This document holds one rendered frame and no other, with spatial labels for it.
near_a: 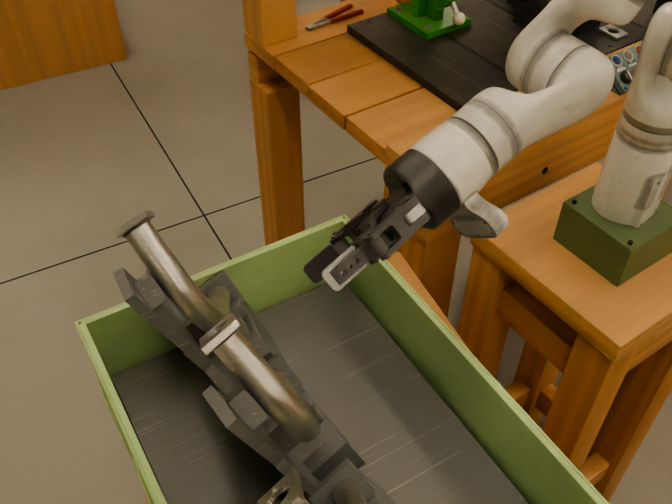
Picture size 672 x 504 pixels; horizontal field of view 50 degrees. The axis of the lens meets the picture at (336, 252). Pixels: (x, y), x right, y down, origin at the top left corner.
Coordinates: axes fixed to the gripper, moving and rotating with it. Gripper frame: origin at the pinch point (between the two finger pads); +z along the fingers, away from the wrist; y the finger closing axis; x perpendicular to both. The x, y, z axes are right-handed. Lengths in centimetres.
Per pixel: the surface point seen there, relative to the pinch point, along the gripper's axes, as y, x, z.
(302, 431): -1.2, 10.3, 10.7
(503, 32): -87, 1, -77
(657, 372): -53, 66, -43
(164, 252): -12.3, -10.6, 9.8
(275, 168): -120, -8, -22
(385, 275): -32.7, 11.8, -10.7
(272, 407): 0.6, 6.1, 11.2
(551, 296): -38, 33, -30
